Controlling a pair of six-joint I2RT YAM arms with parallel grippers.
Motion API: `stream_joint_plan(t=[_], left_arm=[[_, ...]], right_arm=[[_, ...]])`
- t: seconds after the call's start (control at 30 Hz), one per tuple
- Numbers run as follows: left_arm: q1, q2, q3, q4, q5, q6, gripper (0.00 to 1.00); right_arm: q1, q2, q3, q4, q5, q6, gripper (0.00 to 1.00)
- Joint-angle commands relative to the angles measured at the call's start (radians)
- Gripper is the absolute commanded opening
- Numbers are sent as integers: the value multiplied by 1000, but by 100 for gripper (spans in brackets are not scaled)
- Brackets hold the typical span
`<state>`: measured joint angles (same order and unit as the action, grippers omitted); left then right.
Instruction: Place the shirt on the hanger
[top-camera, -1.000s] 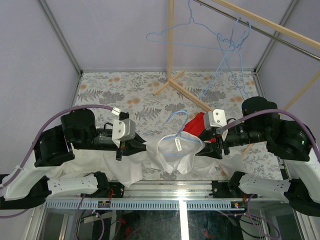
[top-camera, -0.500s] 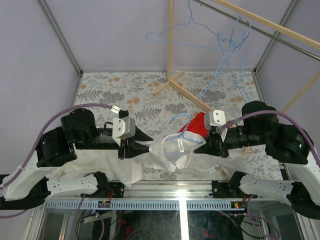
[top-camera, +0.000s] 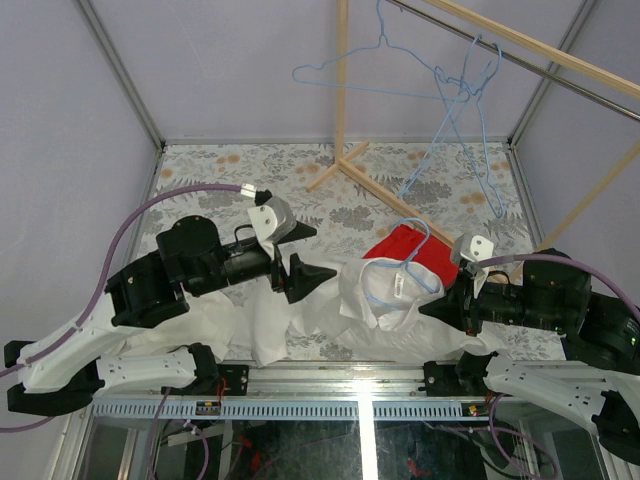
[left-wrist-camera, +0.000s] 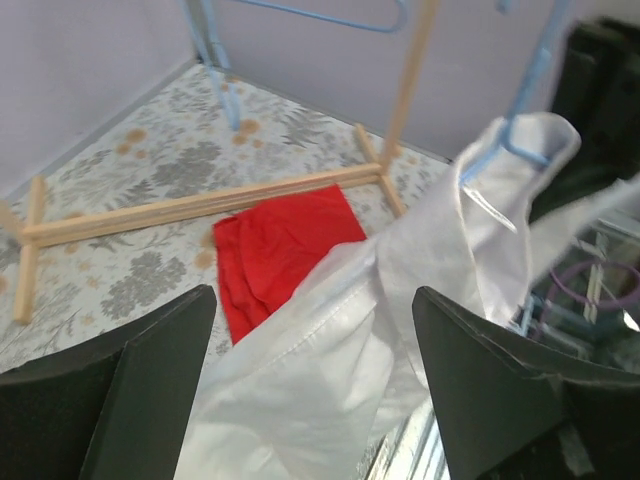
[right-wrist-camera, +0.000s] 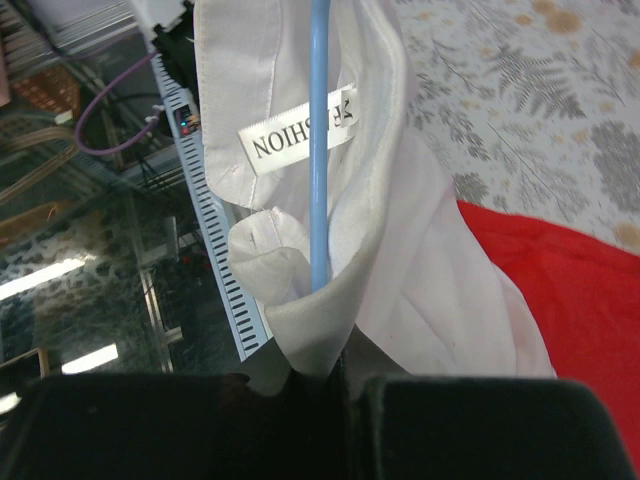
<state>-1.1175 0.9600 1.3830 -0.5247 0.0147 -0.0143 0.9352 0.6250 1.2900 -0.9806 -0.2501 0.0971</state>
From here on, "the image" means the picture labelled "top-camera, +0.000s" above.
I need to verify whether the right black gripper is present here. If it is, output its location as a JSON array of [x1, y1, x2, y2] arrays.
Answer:
[[416, 262, 563, 333]]

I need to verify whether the blue wire hanger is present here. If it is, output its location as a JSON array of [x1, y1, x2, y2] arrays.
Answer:
[[291, 1, 476, 105], [397, 34, 482, 199], [442, 39, 506, 219], [367, 217, 445, 295]]

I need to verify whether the white button shirt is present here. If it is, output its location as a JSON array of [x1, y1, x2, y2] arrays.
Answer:
[[232, 251, 507, 366]]

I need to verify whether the cream white garment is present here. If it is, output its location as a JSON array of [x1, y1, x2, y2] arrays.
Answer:
[[110, 292, 245, 360]]

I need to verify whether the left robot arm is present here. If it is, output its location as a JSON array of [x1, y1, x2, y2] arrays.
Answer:
[[4, 216, 337, 417]]

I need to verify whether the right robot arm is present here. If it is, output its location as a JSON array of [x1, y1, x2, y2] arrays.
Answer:
[[419, 249, 639, 464]]

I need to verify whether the red shirt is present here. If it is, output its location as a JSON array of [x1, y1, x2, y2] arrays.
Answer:
[[364, 225, 458, 287]]

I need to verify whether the floral table mat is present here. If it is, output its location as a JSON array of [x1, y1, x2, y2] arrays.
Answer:
[[137, 142, 564, 362]]

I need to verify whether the metal hanging rod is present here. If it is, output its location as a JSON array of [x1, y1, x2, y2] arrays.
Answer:
[[390, 1, 639, 122]]

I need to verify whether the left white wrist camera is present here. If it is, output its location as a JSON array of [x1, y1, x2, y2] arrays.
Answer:
[[247, 190, 296, 260]]

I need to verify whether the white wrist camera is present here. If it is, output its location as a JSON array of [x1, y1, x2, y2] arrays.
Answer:
[[247, 190, 296, 260], [450, 233, 495, 274]]

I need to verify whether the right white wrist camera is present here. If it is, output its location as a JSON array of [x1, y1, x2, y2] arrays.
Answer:
[[450, 233, 495, 274]]

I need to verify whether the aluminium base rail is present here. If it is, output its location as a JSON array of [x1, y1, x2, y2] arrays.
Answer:
[[74, 359, 616, 421]]

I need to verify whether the wooden rack frame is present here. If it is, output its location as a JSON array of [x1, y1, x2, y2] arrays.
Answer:
[[306, 1, 639, 251]]

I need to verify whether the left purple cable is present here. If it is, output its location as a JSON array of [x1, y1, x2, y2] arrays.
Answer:
[[0, 183, 251, 434]]

